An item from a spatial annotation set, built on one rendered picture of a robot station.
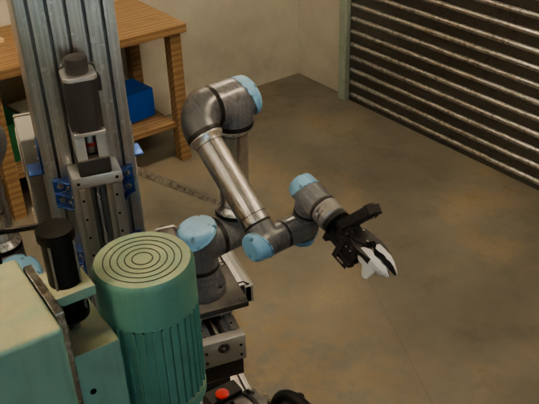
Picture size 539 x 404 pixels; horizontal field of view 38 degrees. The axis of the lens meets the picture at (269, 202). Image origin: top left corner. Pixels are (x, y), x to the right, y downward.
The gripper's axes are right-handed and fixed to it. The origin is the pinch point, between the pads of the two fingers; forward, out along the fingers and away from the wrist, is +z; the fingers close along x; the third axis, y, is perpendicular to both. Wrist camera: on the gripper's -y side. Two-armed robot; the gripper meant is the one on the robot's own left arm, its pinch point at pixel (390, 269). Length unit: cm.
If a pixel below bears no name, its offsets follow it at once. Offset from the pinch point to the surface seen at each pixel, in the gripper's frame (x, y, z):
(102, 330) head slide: 74, -1, 0
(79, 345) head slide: 79, 0, 2
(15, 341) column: 92, -8, 4
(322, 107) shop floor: -246, 121, -242
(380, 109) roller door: -262, 102, -210
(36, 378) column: 89, -2, 7
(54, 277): 83, -11, -4
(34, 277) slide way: 84, -7, -9
